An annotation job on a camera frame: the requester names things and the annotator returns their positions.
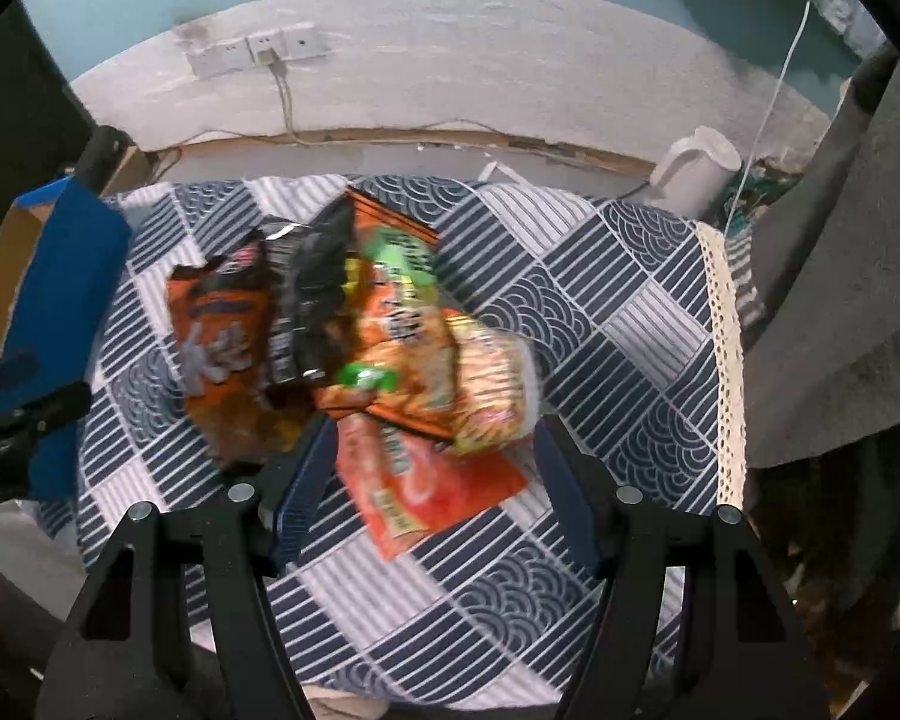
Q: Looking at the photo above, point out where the white hanging cord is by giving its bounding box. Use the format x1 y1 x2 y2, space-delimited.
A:
723 0 813 238

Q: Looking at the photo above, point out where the grey power cable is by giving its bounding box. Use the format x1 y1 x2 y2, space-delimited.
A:
258 49 497 166

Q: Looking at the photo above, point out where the black snack packet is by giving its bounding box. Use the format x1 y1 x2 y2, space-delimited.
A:
258 195 354 387

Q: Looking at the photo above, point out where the dark grey fabric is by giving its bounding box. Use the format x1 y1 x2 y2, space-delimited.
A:
738 47 900 468

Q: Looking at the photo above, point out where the blue cardboard box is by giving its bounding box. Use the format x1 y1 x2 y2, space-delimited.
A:
0 177 131 504

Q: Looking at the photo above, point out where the white wall socket strip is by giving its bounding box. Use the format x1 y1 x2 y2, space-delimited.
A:
187 21 329 78

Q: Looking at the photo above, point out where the navy patterned tablecloth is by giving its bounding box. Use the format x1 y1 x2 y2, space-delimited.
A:
37 174 745 710

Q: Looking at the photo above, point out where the orange squid snack bag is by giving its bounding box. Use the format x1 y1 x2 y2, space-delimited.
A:
167 239 315 468

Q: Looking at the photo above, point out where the red orange snack bag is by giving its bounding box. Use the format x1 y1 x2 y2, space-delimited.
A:
336 413 526 561

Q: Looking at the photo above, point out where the orange green cracker bag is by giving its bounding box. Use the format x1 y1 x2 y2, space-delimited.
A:
315 187 458 442

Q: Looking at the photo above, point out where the white electric kettle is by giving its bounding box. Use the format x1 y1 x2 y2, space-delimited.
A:
649 125 743 220

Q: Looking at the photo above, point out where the yellow red cracker pack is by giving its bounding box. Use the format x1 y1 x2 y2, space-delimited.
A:
443 309 541 454

